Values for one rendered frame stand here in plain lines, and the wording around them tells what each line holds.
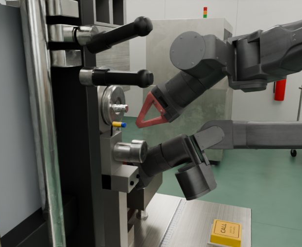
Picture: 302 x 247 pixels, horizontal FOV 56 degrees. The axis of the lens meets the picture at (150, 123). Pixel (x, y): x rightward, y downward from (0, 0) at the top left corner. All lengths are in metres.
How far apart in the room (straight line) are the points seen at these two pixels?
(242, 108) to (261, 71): 4.64
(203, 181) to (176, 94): 0.18
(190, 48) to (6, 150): 0.29
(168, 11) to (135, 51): 0.88
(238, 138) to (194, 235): 0.31
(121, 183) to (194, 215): 0.38
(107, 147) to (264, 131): 0.31
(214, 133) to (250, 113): 4.54
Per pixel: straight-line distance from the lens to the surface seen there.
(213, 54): 0.42
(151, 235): 0.77
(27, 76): 0.21
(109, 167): 0.52
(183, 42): 0.44
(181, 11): 5.14
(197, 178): 0.57
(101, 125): 0.53
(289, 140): 0.62
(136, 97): 5.43
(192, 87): 0.50
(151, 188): 0.77
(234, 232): 0.77
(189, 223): 0.82
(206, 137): 0.56
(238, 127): 0.58
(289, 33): 0.43
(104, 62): 1.25
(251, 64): 0.47
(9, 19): 0.22
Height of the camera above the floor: 1.36
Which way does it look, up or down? 15 degrees down
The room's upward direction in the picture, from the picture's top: straight up
